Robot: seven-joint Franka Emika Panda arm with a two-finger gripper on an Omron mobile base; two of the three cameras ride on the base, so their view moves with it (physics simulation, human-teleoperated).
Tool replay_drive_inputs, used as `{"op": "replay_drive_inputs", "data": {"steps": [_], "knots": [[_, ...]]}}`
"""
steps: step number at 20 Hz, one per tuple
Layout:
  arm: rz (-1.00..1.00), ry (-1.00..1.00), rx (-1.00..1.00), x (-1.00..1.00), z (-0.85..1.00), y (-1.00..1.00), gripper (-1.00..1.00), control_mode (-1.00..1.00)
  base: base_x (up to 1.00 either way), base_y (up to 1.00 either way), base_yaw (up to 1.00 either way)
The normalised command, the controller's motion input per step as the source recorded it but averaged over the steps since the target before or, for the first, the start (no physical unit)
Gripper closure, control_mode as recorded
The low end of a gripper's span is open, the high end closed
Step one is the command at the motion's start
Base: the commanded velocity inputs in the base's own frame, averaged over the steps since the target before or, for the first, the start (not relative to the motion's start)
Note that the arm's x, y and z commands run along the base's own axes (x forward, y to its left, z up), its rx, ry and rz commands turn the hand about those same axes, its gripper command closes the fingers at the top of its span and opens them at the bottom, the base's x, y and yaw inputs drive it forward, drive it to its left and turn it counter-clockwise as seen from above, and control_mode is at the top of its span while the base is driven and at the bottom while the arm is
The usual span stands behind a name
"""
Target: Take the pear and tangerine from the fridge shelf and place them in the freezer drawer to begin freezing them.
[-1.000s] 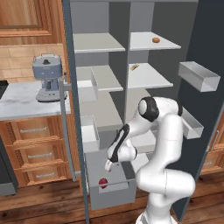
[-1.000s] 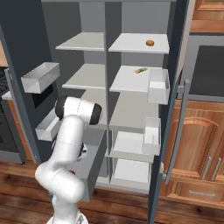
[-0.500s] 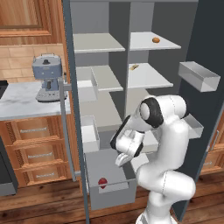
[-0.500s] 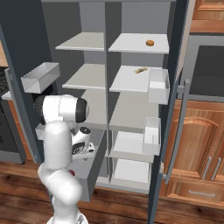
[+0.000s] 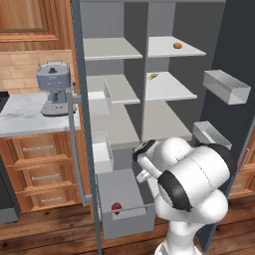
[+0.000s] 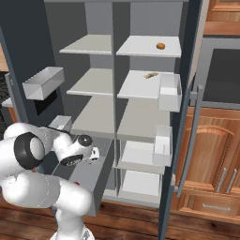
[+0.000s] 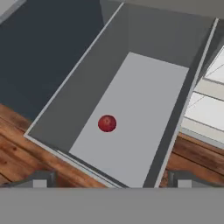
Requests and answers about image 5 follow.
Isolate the blue-grey coffee machine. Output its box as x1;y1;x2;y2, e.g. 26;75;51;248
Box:
35;60;78;118

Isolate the dark grey fridge door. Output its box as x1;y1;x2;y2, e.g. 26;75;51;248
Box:
193;0;255;254

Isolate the grey fridge door handle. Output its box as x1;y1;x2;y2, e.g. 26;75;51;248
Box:
65;88;89;208

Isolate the grey freezer drawer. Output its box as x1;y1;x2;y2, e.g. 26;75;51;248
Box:
96;167;156;241

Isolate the wooden drawer front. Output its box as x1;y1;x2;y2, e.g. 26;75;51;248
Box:
14;162;78;195
5;132;74;166
23;189;84;213

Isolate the black hob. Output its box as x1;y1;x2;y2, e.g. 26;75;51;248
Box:
0;91;10;114

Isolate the wooden wall cupboard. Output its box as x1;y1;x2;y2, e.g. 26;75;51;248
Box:
0;0;74;53

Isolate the red round fruit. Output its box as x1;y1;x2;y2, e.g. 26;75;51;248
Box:
111;201;123;216

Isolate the small clear door bin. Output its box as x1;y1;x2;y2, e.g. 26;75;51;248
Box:
192;121;233;151

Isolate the grey open fridge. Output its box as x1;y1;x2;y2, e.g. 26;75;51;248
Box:
79;0;227;248

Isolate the dark grey appliance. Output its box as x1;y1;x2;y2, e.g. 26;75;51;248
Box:
0;154;22;224

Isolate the silver drawer handle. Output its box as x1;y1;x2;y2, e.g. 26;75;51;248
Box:
31;172;62;181
40;195;64;204
22;144;55;152

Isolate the white fridge shelf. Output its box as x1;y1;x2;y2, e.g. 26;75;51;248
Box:
83;37;143;62
141;99;194;143
144;71;198;103
87;73;141;106
91;104;140;151
147;35;207;60

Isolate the grey fridge door with handle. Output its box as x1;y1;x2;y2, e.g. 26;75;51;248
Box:
65;0;104;255

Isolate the wooden base cupboard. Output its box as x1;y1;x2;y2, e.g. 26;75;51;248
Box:
227;126;255;200

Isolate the white door bin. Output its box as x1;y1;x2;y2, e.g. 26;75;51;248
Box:
87;75;114;118
92;130;115;175

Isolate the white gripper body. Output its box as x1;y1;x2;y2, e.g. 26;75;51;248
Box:
135;152;164;183

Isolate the large clear door bin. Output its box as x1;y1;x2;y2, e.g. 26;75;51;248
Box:
202;69;252;106

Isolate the silver cupboard handle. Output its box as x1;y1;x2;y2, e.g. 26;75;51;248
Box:
238;147;250;172

